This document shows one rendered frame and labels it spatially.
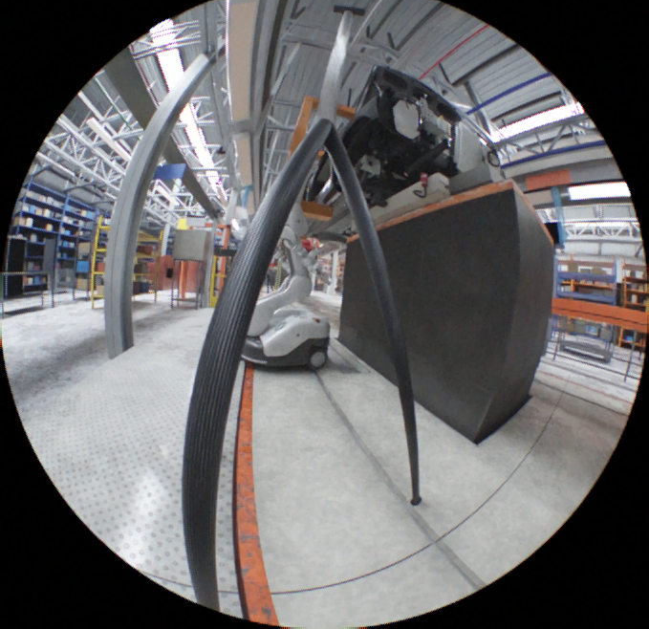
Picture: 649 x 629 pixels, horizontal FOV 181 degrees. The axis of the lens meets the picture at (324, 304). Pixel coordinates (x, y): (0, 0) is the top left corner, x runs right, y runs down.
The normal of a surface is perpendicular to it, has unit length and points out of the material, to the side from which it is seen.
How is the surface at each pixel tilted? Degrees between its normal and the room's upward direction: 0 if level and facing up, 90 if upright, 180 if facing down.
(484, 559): 0
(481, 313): 90
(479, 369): 90
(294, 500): 0
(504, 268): 90
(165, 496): 0
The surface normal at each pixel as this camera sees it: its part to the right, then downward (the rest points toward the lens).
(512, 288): -0.95, -0.08
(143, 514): 0.11, -0.99
